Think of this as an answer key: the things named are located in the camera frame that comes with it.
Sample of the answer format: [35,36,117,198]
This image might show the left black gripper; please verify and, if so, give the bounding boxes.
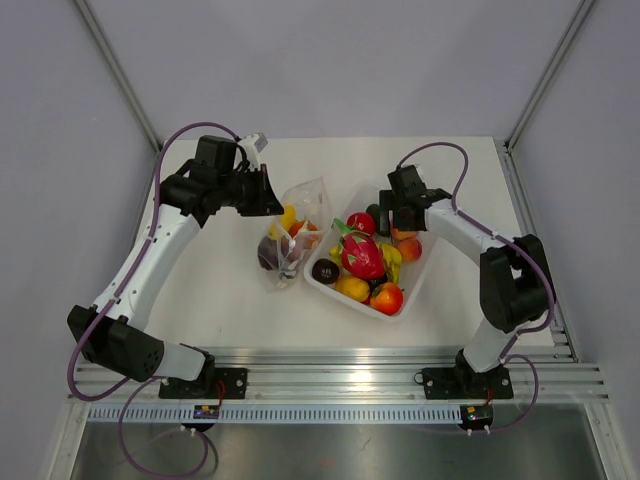
[217,164,285,217]

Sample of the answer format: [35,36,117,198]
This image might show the orange peach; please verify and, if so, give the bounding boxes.
[396,237,423,263]
[391,227,418,242]

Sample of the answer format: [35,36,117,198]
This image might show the orange pumpkin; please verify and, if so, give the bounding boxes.
[288,220,318,238]

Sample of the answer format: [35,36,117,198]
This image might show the clear zip top bag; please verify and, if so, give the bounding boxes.
[257,177,330,291]

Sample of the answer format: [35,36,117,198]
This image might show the dark red plum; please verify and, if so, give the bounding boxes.
[257,236,279,271]

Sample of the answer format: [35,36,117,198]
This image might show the purple eggplant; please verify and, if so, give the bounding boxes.
[279,234,316,268]

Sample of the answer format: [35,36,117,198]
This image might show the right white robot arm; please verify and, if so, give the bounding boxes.
[379,165,556,400]

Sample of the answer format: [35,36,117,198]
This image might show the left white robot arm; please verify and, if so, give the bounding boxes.
[67,133,284,398]

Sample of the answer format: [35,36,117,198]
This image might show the green avocado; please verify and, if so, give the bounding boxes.
[365,203,390,237]

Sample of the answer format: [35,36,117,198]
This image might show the red tomato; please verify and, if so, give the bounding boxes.
[347,211,377,236]

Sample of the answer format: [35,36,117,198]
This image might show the white plastic basket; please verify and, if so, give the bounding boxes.
[304,182,435,322]

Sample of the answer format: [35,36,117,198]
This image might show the pink dragon fruit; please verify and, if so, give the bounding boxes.
[329,218,386,280]

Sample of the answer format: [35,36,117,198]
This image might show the dark purple mangosteen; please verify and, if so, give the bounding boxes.
[311,258,341,285]

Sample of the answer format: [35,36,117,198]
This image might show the red orange persimmon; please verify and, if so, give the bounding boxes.
[370,282,404,316]

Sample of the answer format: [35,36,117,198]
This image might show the yellow lemon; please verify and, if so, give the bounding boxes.
[334,275,370,303]

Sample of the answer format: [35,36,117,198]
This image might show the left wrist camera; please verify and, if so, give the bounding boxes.
[239,132,268,170]

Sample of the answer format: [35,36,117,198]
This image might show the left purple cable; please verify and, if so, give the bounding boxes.
[67,120,241,476]

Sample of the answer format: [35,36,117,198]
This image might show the purple cable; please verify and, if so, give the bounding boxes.
[397,142,557,436]
[67,120,241,476]

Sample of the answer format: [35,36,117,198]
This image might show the right black mount plate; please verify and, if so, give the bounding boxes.
[413,367,514,400]

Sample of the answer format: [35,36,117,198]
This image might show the black mount plate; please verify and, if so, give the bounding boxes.
[413,367,514,400]
[159,367,248,400]

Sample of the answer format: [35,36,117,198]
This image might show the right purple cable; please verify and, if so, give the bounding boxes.
[397,142,557,436]

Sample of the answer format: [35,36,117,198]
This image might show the left black mount plate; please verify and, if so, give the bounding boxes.
[159,367,248,400]

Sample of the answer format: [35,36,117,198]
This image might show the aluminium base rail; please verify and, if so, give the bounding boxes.
[67,347,611,404]

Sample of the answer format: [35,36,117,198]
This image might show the right aluminium frame post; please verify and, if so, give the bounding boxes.
[504,0,599,154]

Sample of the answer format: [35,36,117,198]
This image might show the aluminium frame post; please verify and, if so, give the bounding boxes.
[70,0,163,154]
[504,0,599,154]

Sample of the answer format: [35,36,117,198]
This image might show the left aluminium frame post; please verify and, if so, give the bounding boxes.
[70,0,163,154]

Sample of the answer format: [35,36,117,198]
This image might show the white slotted cable duct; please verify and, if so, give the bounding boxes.
[88,403,461,425]

